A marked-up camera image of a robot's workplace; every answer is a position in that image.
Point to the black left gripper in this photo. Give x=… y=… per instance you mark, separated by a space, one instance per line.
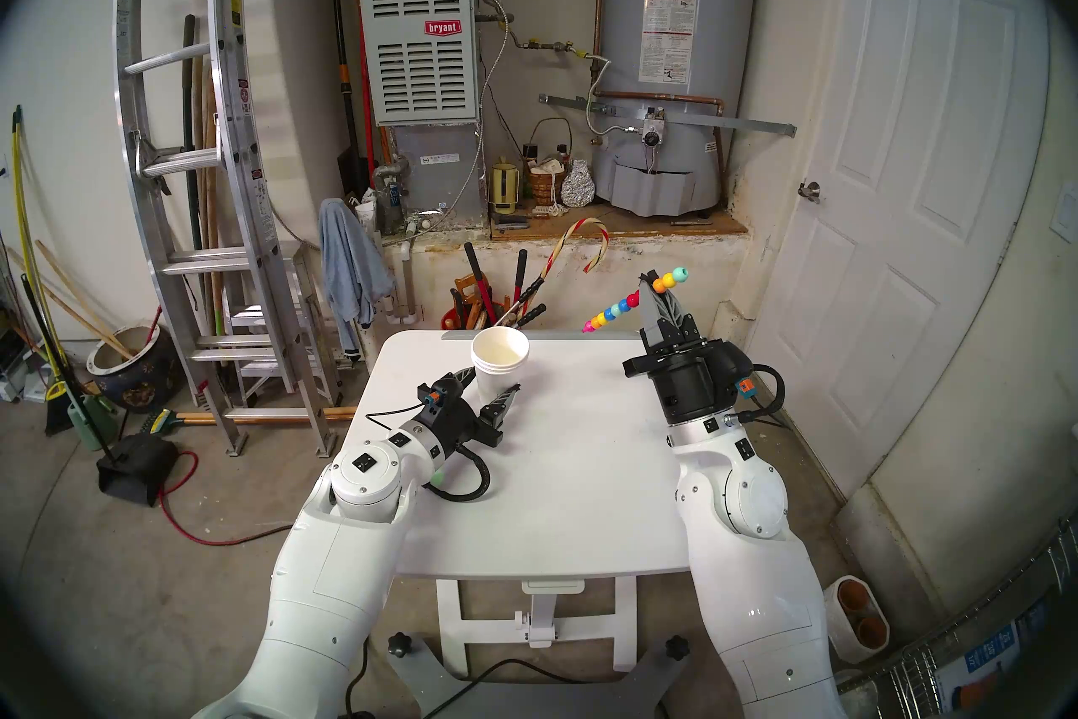
x=450 y=422

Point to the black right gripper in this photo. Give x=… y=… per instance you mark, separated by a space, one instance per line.
x=699 y=380

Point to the white paper cup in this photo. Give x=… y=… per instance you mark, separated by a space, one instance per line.
x=497 y=368

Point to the multicolour bead stacking marker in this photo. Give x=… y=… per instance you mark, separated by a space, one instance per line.
x=624 y=304

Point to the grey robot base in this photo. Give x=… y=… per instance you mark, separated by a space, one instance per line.
x=421 y=684

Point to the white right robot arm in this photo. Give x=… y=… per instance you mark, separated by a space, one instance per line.
x=758 y=599

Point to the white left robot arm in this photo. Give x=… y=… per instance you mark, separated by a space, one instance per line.
x=328 y=599

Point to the red tool bucket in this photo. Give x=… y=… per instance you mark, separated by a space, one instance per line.
x=450 y=321

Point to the wooden heater platform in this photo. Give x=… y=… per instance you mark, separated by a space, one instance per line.
x=657 y=224

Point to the orange black hand saw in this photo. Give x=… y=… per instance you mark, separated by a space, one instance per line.
x=465 y=288

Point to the red lopper black grip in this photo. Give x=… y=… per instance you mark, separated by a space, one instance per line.
x=521 y=262
x=473 y=262

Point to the striped candy cane decoration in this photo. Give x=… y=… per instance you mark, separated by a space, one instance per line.
x=560 y=251

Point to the white pvc pipe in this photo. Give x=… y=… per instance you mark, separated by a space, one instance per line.
x=408 y=271

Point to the crumpled aluminium foil lump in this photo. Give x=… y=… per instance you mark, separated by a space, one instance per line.
x=578 y=187

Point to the dark flat tool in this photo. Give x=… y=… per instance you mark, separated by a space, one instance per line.
x=509 y=223

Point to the brown wicker basket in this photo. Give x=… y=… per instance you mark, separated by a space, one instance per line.
x=546 y=187

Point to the blue grey towel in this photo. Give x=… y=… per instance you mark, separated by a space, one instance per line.
x=349 y=262

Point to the white crumpled bag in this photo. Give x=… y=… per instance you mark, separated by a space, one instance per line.
x=366 y=208

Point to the bent copper pipe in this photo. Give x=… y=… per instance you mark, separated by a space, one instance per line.
x=674 y=96

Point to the small aluminium step ladder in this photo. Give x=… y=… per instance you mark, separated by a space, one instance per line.
x=257 y=319

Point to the grey drain pipe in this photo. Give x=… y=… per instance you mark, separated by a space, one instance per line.
x=390 y=174

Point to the black base knob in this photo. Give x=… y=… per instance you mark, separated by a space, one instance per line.
x=676 y=648
x=400 y=646

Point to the white panel door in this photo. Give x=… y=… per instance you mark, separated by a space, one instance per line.
x=884 y=136

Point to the gas pipe yellow valve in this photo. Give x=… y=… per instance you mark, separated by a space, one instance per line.
x=547 y=45

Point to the aluminium extension ladder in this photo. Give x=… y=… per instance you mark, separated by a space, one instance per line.
x=253 y=178

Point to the green yellow scrub brush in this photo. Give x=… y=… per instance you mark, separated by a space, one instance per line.
x=164 y=420

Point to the grey bryant furnace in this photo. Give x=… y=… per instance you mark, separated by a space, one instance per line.
x=421 y=77

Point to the flexible metal conduit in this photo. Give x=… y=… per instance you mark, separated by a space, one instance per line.
x=505 y=43

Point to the blue ceramic pot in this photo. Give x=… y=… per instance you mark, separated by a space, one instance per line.
x=139 y=384

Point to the white two-hole planter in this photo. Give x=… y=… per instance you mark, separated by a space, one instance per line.
x=855 y=641

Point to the green plastic container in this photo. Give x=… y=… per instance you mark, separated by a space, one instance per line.
x=88 y=422

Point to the wooden stake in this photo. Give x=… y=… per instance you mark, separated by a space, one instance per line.
x=84 y=300

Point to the blue white printed box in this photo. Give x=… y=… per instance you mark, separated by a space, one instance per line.
x=981 y=654

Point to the white table leg frame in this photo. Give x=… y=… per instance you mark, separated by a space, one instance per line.
x=450 y=625

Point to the white light switch plate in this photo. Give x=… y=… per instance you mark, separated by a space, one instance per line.
x=1068 y=212

